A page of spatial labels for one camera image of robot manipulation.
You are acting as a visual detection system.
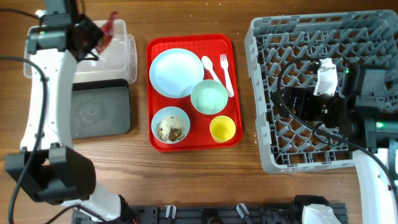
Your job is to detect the black food waste tray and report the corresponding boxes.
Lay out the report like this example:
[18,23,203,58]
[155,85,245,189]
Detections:
[70,79,131,139]

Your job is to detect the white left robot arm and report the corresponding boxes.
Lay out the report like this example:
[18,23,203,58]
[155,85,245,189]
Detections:
[5,1,137,223]

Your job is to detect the red snack wrapper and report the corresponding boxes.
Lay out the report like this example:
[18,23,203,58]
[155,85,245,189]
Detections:
[96,11,119,54]

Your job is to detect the food scraps rice and nuts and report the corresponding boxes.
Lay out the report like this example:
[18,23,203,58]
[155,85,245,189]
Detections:
[156,114,187,143]

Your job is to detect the white plastic fork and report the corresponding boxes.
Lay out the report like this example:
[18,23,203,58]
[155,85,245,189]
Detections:
[220,54,234,98]

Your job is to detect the grey dishwasher rack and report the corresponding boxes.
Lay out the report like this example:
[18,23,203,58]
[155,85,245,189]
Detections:
[244,10,397,174]

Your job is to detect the mint green bowl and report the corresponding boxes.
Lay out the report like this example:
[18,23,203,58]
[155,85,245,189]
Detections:
[190,80,229,115]

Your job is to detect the light blue plate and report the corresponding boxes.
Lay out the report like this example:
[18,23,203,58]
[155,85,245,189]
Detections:
[149,48,205,98]

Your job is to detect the clear plastic waste bin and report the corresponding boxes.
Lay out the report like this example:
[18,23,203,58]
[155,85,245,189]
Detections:
[24,19,137,83]

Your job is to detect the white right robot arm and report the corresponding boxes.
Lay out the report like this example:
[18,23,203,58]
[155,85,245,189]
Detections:
[271,62,397,223]

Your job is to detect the yellow plastic cup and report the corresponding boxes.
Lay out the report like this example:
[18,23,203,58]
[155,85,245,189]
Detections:
[210,116,236,143]

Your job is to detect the light blue bowl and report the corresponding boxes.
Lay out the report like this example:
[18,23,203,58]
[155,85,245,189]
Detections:
[150,106,190,144]

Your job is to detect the red serving tray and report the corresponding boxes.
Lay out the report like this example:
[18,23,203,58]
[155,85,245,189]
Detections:
[146,34,243,152]

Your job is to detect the white plastic spoon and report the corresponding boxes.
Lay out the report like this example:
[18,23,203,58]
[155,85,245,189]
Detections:
[201,56,221,83]

